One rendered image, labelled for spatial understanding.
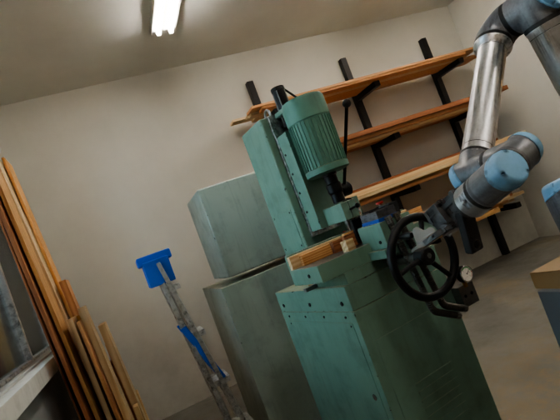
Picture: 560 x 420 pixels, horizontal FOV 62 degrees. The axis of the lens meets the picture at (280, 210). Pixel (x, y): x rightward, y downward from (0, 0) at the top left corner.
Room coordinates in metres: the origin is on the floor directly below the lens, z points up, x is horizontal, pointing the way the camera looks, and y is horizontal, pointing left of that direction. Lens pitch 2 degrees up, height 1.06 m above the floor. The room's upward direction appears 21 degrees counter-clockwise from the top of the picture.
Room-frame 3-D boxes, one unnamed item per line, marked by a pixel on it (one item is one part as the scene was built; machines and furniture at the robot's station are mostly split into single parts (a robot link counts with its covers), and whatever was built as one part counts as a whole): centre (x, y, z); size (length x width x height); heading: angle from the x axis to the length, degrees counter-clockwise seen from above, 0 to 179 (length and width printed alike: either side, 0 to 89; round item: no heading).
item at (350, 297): (1.95, -0.17, 0.76); 0.57 x 0.45 x 0.09; 27
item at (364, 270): (1.79, -0.26, 0.82); 0.40 x 0.21 x 0.04; 117
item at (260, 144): (2.10, -0.10, 1.16); 0.22 x 0.22 x 0.72; 27
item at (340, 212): (1.86, -0.22, 1.03); 0.14 x 0.07 x 0.09; 27
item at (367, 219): (1.67, -0.33, 0.99); 0.13 x 0.11 x 0.06; 117
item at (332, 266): (1.75, -0.29, 0.87); 0.61 x 0.30 x 0.06; 117
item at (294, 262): (1.86, -0.23, 0.92); 0.60 x 0.02 x 0.05; 117
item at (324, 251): (1.87, -0.29, 0.92); 0.62 x 0.02 x 0.04; 117
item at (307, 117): (1.84, -0.23, 1.35); 0.18 x 0.18 x 0.31
